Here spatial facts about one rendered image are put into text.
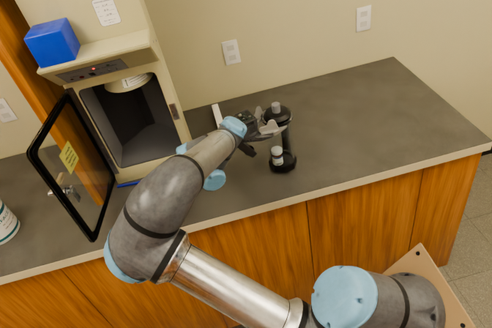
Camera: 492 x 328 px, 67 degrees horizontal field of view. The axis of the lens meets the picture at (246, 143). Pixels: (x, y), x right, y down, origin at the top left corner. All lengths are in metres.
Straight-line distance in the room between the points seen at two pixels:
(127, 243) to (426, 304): 0.59
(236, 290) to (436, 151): 0.95
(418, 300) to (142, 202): 0.56
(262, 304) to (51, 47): 0.84
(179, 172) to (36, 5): 0.71
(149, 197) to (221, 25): 1.12
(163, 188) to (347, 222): 1.00
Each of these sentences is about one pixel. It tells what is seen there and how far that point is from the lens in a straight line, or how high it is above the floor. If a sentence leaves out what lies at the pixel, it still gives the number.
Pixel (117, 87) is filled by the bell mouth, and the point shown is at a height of 1.33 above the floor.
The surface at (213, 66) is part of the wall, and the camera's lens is 1.77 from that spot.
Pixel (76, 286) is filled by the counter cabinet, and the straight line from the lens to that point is 1.62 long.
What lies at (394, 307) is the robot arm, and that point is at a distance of 0.80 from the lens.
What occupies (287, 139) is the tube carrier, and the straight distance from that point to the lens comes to 1.28.
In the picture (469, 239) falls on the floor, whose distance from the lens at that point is 2.45.
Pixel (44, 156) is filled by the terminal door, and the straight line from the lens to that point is 1.16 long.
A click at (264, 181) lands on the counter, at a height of 0.94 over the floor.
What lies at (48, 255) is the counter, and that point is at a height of 0.94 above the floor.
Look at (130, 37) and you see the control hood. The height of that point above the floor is 1.51.
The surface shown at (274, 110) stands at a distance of 1.24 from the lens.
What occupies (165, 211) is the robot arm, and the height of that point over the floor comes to 1.42.
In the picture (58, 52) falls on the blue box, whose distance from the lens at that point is 1.17.
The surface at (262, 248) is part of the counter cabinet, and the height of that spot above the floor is 0.66.
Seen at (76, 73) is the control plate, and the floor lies 1.46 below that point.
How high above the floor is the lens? 1.92
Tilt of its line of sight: 39 degrees down
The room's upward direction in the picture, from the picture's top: 13 degrees counter-clockwise
